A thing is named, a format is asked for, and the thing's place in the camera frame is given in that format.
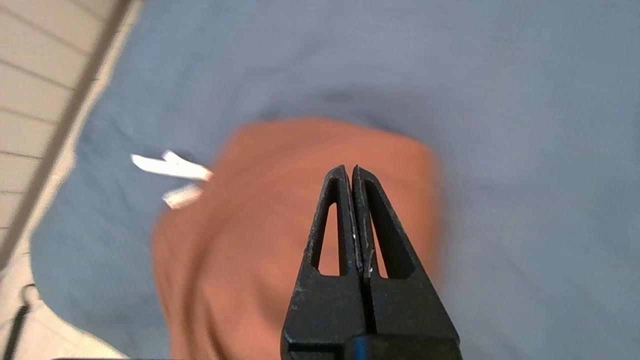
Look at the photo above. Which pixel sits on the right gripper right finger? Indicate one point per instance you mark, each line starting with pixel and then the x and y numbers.
pixel 410 310

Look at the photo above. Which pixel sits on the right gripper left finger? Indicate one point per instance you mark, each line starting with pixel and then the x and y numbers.
pixel 325 310

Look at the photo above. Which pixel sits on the blue bed sheet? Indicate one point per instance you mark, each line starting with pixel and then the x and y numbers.
pixel 525 150

